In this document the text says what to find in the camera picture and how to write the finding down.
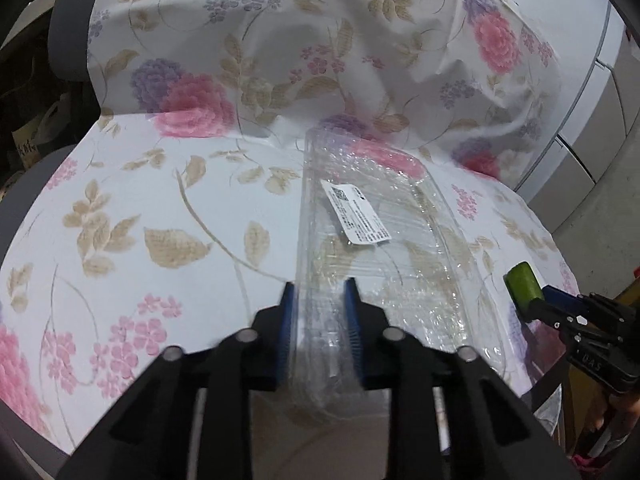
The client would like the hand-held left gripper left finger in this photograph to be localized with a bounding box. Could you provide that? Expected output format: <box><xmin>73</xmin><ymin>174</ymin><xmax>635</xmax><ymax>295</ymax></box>
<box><xmin>56</xmin><ymin>282</ymin><xmax>301</xmax><ymax>480</ymax></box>

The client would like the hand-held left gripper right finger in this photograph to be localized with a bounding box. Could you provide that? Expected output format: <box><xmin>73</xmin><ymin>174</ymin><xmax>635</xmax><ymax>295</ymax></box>
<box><xmin>342</xmin><ymin>279</ymin><xmax>594</xmax><ymax>480</ymax></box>

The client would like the white plastic bag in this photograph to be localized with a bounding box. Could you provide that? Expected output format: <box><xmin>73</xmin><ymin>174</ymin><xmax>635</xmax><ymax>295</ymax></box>
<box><xmin>10</xmin><ymin>91</ymin><xmax>102</xmax><ymax>172</ymax></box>

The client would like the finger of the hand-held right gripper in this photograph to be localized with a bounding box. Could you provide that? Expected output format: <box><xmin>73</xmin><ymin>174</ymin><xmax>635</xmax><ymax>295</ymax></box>
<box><xmin>522</xmin><ymin>298</ymin><xmax>571</xmax><ymax>332</ymax></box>
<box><xmin>541</xmin><ymin>285</ymin><xmax>592</xmax><ymax>315</ymax></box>

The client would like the green roller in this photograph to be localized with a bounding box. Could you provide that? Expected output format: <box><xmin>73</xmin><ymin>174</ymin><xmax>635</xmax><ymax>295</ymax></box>
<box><xmin>502</xmin><ymin>261</ymin><xmax>547</xmax><ymax>323</ymax></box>

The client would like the floral printed cloth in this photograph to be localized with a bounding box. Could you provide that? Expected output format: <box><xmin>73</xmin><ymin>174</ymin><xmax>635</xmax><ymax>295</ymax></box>
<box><xmin>0</xmin><ymin>0</ymin><xmax>584</xmax><ymax>455</ymax></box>

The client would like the brown cardboard box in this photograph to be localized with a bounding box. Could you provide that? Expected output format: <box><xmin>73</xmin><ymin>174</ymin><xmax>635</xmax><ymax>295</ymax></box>
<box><xmin>612</xmin><ymin>280</ymin><xmax>640</xmax><ymax>312</ymax></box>

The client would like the grey chair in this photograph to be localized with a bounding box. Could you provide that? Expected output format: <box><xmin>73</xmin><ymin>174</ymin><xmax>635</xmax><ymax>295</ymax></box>
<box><xmin>0</xmin><ymin>0</ymin><xmax>110</xmax><ymax>480</ymax></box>

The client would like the person's right hand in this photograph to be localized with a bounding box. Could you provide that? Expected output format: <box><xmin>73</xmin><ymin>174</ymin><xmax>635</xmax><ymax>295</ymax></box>
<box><xmin>602</xmin><ymin>391</ymin><xmax>640</xmax><ymax>444</ymax></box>

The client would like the clear plastic bubble bag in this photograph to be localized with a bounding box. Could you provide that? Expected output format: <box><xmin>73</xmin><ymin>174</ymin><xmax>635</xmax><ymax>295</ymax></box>
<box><xmin>292</xmin><ymin>127</ymin><xmax>507</xmax><ymax>419</ymax></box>

